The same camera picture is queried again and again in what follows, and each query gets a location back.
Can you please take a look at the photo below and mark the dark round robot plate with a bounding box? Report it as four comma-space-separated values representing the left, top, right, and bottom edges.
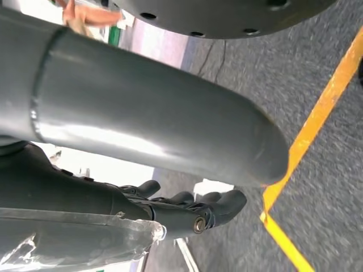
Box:
112, 0, 340, 41

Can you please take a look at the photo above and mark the person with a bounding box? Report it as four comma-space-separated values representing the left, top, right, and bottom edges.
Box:
55, 0, 124, 37

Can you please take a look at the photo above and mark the yellow floor tape square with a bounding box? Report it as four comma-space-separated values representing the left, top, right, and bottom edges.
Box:
260, 25, 363, 272

